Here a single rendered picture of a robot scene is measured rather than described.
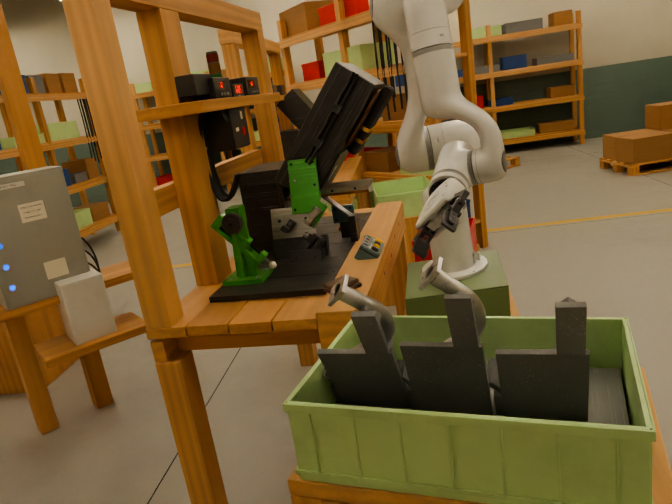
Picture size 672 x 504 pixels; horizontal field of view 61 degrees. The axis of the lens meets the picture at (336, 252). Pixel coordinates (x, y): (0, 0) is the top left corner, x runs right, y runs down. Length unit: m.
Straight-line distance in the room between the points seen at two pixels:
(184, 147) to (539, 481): 1.56
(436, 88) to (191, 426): 1.32
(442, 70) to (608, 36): 10.48
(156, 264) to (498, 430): 1.15
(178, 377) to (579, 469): 1.28
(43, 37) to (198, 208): 11.11
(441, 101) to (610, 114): 10.54
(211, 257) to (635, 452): 1.57
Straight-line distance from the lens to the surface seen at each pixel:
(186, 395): 1.95
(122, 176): 1.77
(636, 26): 11.87
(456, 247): 1.63
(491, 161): 1.25
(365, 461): 1.11
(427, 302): 1.57
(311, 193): 2.22
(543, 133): 10.94
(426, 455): 1.06
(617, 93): 11.78
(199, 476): 2.11
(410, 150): 1.55
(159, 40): 2.11
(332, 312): 1.65
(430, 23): 1.30
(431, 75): 1.28
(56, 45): 12.95
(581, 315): 0.96
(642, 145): 7.86
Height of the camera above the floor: 1.50
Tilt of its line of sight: 16 degrees down
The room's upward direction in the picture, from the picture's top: 9 degrees counter-clockwise
